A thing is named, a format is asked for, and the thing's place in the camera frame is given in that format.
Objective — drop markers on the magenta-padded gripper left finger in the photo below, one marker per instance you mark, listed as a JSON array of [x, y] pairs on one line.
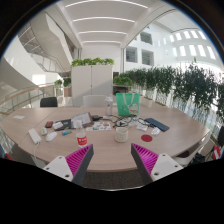
[[63, 166]]

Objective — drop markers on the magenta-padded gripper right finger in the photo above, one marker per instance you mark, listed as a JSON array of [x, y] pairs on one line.
[[161, 165]]

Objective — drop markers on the clear red-labelled water bottle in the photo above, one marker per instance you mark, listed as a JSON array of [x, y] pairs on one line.
[[81, 140]]

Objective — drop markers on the flat round red coaster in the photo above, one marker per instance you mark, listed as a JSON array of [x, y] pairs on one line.
[[146, 138]]

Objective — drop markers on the white computer mouse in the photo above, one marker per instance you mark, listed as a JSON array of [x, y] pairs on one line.
[[51, 136]]

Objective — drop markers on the small blue-green tube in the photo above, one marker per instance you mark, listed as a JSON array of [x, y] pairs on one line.
[[66, 132]]

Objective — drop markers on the white packet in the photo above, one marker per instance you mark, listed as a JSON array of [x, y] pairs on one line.
[[142, 127], [155, 131]]

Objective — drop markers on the dark blue keyboard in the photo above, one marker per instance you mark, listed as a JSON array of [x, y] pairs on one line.
[[156, 124]]

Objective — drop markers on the white card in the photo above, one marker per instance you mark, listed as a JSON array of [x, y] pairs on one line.
[[57, 125]]

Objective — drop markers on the white power strip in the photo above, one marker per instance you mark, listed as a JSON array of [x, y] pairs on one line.
[[34, 136]]

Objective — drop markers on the black tablet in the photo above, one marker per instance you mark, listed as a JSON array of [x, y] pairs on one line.
[[66, 124]]

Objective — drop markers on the dark red phone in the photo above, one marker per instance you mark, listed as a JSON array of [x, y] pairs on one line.
[[49, 124]]

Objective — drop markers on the white grid-patterned mug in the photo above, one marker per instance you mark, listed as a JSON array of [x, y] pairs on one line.
[[121, 135]]

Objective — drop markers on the colourful sticker sheet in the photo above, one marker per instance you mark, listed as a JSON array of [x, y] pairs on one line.
[[99, 126]]

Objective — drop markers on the small black case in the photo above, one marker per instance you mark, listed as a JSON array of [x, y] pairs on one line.
[[96, 117]]

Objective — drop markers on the black office chair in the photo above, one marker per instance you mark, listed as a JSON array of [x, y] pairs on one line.
[[48, 102]]

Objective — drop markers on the green cat-print tote bag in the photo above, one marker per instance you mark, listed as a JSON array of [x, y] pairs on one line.
[[127, 105]]

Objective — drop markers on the white chair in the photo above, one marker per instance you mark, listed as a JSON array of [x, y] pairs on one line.
[[95, 100]]

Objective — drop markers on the tall clear drinking bottle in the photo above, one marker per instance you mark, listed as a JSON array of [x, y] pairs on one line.
[[109, 106]]

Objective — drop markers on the row of tall green plants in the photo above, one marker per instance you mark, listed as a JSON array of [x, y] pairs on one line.
[[186, 86]]

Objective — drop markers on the small potted green plants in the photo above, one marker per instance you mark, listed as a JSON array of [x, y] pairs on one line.
[[63, 82]]

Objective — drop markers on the white cabinet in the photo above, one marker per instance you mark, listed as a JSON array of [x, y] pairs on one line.
[[91, 85]]

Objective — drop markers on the green plants in brown planter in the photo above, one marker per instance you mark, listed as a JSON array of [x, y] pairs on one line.
[[122, 81]]

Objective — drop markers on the green plants atop cabinet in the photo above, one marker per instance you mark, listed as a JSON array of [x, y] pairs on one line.
[[93, 61]]

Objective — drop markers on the ceiling light strips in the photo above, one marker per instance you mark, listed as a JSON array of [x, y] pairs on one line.
[[103, 19]]

